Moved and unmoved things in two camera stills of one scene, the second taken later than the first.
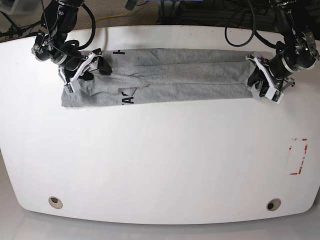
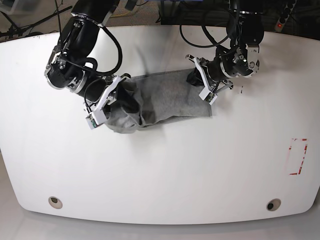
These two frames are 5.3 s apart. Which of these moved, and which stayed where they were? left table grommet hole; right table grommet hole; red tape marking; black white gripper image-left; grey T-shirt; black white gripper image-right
Moved: black white gripper image-left; black white gripper image-right; grey T-shirt
Stayed: left table grommet hole; right table grommet hole; red tape marking
